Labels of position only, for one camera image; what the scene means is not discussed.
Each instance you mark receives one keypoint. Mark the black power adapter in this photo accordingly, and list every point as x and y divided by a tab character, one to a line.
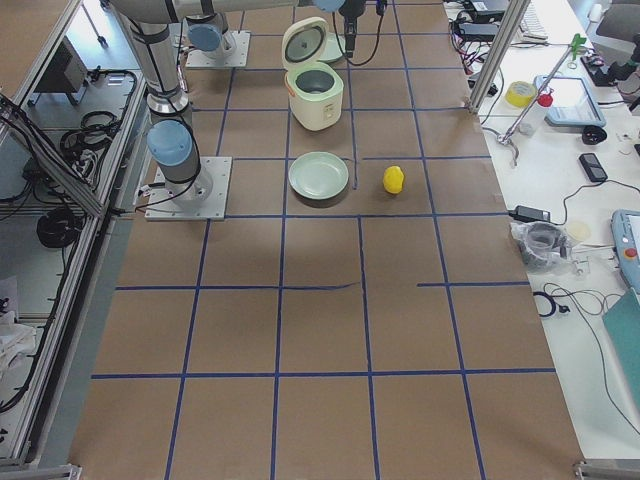
527	214

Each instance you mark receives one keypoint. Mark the far mint green plate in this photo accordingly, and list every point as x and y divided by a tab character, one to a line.
334	48

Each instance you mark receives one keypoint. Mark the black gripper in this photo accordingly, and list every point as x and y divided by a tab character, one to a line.
351	14

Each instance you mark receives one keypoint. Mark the mint green plate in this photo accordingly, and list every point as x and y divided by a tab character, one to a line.
334	48
318	175

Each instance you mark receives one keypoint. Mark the cream white rice cooker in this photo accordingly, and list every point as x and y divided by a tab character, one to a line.
315	90

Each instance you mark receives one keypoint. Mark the metal clamp stand rod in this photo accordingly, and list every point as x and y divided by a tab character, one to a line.
505	139

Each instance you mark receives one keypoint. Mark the aluminium frame post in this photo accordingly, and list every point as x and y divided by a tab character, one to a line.
502	41

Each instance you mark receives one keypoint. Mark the black smartphone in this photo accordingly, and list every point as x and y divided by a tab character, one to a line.
593	168

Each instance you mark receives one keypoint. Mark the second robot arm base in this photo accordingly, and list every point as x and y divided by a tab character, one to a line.
211	35

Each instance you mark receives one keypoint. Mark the blue teach pendant tablet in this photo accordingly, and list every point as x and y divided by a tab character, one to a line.
573	104

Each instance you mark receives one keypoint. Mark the teal box corner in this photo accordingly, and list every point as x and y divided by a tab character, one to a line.
622	325

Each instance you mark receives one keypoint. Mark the black coiled cable floor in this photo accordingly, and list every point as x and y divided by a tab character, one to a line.
59	228

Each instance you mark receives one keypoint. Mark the yellow tape roll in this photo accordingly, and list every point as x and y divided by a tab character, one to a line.
519	94

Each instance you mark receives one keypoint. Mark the yellow toy fruit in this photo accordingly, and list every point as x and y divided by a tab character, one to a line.
393	180

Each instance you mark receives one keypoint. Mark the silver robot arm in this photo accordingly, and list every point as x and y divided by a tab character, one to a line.
171	140

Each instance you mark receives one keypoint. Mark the near mint green plate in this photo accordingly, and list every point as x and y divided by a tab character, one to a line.
318	175

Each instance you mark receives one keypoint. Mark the white keyboard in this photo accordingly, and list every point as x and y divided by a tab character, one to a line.
530	28

